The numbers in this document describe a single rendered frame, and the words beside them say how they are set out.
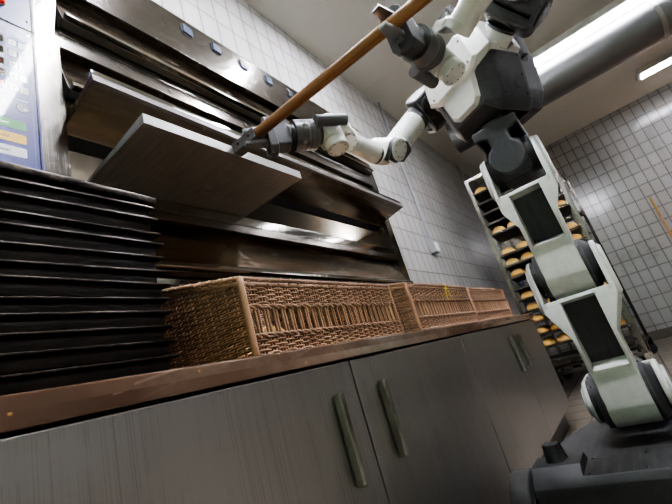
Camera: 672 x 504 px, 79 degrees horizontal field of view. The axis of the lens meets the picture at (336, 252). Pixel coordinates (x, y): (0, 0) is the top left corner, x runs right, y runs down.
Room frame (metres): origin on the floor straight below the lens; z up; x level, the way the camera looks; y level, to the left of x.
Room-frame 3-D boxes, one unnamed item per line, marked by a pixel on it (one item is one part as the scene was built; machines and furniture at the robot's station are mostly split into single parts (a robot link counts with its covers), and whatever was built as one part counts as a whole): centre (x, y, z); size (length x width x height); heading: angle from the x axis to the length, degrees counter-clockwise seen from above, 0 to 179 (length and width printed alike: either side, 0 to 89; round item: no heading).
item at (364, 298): (1.03, 0.23, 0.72); 0.56 x 0.49 x 0.28; 148
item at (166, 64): (1.65, 0.13, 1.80); 1.79 x 0.11 x 0.19; 148
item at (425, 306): (1.53, -0.11, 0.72); 0.56 x 0.49 x 0.28; 148
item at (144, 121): (1.09, 0.34, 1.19); 0.55 x 0.36 x 0.03; 148
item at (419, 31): (0.78, -0.31, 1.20); 0.12 x 0.10 x 0.13; 139
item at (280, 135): (0.99, 0.04, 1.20); 0.12 x 0.10 x 0.13; 113
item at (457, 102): (1.15, -0.61, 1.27); 0.34 x 0.30 x 0.36; 29
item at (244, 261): (1.65, 0.13, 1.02); 1.79 x 0.11 x 0.19; 148
